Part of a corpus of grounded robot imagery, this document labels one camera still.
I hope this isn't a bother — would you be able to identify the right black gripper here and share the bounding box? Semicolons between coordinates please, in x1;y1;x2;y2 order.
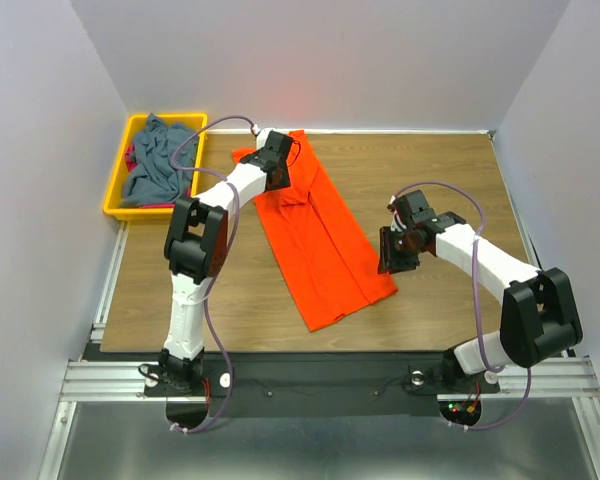
376;225;424;274

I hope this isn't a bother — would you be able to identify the orange polo shirt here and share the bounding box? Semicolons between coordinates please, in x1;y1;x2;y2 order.
254;130;398;332

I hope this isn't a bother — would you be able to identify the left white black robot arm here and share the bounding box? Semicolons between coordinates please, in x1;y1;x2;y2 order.
153;129;294;394

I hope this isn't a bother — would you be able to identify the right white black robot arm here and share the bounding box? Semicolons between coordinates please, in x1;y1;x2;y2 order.
378;190;583;390

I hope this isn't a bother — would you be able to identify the yellow plastic bin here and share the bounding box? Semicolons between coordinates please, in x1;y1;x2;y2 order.
102;112;208;222

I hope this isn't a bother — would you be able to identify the grey t shirt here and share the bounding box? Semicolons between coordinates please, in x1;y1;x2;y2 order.
120;114;199;208

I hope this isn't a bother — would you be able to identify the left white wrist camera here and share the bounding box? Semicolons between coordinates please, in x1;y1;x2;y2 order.
250;124;274;150

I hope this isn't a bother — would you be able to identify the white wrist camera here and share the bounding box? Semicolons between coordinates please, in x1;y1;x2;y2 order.
250;124;274;150
387;197;404;231

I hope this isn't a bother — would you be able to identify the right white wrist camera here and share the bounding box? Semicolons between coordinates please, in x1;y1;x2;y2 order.
387;197;404;231

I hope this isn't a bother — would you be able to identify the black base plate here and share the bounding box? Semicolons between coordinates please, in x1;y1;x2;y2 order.
80;348;496;432

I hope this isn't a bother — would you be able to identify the aluminium frame rail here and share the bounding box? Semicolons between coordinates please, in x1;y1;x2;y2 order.
60;357;600;403

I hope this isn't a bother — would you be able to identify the left aluminium side rail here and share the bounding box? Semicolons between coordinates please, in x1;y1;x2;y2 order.
89;221;129;343

